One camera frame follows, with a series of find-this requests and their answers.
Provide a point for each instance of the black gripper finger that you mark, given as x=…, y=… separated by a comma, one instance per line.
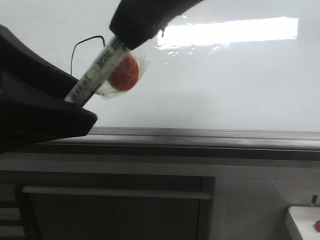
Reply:
x=136, y=21
x=32, y=98

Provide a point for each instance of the red round magnet with tape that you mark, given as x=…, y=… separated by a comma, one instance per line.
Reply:
x=125, y=77

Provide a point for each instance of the white whiteboard marker pen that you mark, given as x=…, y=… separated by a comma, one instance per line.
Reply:
x=101, y=68

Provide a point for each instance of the large white whiteboard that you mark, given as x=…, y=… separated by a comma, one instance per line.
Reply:
x=226, y=78

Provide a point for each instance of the white box with red button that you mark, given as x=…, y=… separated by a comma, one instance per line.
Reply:
x=303, y=222

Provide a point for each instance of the dark cabinet with handle bar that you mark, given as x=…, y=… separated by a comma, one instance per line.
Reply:
x=87, y=206

